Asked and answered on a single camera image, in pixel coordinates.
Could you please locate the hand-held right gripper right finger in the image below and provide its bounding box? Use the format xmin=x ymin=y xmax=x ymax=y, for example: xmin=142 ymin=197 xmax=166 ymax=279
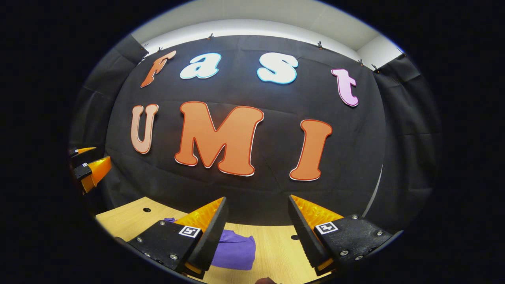
xmin=287 ymin=194 xmax=394 ymax=277

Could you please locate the black backdrop cloth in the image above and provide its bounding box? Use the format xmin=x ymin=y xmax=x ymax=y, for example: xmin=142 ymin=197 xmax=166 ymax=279
xmin=70 ymin=35 xmax=442 ymax=233

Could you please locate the purple knit cardigan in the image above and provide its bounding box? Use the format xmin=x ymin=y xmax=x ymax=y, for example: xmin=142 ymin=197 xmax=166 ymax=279
xmin=164 ymin=217 xmax=256 ymax=271

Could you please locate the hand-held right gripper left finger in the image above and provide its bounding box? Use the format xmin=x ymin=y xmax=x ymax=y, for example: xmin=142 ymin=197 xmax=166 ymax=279
xmin=127 ymin=196 xmax=229 ymax=280

